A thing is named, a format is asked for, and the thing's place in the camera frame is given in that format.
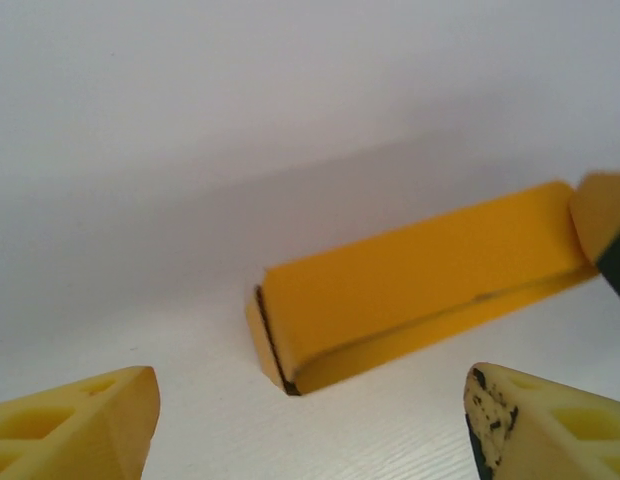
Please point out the yellow corrugated cardboard box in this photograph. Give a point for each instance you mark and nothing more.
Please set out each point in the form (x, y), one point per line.
(415, 280)

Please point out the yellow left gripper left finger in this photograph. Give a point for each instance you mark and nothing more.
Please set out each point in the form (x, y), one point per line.
(65, 435)

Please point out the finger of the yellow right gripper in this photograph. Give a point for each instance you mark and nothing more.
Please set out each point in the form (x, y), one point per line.
(605, 210)

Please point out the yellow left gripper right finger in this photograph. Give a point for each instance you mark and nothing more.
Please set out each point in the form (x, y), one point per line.
(540, 440)

